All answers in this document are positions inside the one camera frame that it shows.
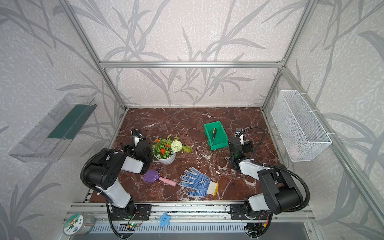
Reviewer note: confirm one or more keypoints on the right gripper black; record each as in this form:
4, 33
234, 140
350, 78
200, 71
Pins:
245, 146

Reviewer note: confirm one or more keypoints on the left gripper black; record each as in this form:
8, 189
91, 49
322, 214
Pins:
132, 147

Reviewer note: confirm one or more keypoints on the green plastic bin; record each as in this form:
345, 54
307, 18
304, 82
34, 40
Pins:
221, 139

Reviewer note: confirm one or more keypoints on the black yellow screwdriver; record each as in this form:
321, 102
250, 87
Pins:
214, 132

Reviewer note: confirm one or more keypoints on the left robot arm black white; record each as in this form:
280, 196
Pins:
100, 173

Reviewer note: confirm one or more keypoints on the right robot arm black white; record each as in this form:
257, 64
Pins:
282, 190

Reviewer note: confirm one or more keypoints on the white pot with flowers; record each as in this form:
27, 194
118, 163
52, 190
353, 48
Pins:
165, 150

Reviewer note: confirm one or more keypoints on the purple pink toy shovel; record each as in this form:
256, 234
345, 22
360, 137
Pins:
151, 176

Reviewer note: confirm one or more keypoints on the blue dotted work glove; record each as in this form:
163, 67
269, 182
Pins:
199, 184

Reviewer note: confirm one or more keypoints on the blue star toy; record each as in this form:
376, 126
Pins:
164, 220

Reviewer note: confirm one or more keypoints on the roll of tape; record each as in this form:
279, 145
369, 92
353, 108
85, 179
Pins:
79, 224

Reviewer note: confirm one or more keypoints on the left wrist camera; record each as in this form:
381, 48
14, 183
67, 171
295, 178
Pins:
137, 136

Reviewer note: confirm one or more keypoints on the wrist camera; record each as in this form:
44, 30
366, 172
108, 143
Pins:
137, 136
238, 134

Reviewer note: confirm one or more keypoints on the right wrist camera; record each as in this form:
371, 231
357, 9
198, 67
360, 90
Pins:
238, 134

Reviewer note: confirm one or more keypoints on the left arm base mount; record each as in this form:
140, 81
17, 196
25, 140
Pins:
132, 213

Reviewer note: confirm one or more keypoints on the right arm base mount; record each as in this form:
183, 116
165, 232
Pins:
244, 212

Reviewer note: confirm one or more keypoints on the white wire mesh basket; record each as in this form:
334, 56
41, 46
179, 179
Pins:
303, 135

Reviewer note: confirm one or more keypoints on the aluminium front rail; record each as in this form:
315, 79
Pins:
180, 211

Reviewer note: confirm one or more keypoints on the clear plastic wall shelf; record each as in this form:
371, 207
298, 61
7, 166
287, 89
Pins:
50, 138

